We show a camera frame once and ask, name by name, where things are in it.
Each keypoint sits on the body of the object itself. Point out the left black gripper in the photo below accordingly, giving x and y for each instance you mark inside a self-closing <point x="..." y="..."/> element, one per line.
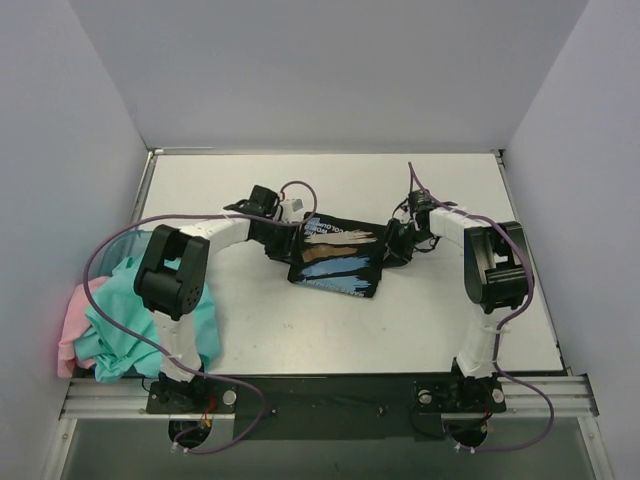
<point x="279" y="245"/>

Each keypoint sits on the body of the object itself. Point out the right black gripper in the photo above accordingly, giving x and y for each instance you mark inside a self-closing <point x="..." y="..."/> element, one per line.
<point x="396" y="242"/>

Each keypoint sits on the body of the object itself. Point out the black t shirt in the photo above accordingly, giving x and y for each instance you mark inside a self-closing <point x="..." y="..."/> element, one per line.
<point x="339" y="255"/>

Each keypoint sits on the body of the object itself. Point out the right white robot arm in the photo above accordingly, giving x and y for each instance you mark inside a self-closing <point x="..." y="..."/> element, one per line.
<point x="496" y="270"/>

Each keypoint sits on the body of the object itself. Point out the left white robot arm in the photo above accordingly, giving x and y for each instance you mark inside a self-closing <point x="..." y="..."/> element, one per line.
<point x="171" y="277"/>

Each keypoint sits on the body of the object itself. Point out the clear plastic bin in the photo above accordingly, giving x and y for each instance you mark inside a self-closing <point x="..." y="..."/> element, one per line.
<point x="131" y="244"/>

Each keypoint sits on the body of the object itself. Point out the teal t shirt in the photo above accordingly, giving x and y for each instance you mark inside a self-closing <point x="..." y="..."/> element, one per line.
<point x="122" y="354"/>

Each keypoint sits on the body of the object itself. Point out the pink t shirt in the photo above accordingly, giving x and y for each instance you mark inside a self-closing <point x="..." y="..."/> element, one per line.
<point x="79" y="343"/>

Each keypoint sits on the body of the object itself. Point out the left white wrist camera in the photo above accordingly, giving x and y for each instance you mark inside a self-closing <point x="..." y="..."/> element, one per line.
<point x="290" y="211"/>

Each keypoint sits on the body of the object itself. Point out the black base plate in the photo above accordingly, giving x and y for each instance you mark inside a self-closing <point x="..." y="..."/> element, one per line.
<point x="425" y="406"/>

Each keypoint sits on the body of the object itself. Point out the aluminium rail frame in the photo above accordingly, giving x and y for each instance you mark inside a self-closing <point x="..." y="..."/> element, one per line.
<point x="571" y="396"/>

